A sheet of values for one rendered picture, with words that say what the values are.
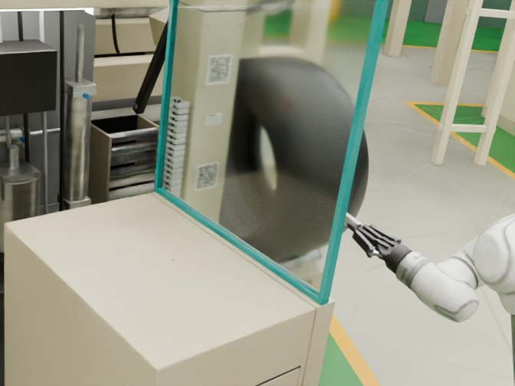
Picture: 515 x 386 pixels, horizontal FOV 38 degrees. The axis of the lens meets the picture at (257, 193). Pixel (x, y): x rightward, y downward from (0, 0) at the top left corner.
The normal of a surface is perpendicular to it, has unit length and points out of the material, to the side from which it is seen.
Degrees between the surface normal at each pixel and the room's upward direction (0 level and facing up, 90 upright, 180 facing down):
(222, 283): 0
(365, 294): 0
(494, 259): 88
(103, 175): 90
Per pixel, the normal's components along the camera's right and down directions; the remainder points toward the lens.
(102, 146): -0.75, 0.18
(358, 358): 0.13, -0.91
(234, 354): 0.65, 0.38
